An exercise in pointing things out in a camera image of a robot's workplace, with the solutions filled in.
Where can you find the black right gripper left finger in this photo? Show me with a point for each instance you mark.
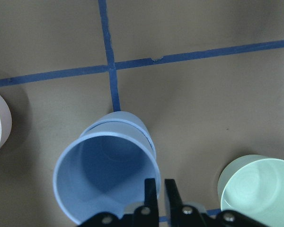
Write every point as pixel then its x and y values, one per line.
pixel 146 215

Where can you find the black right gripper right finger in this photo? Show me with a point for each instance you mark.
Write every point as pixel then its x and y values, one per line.
pixel 183 215

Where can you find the blue cup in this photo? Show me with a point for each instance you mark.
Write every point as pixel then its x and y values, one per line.
pixel 100 172

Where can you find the mint green bowl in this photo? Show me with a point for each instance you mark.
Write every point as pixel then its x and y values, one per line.
pixel 253 185

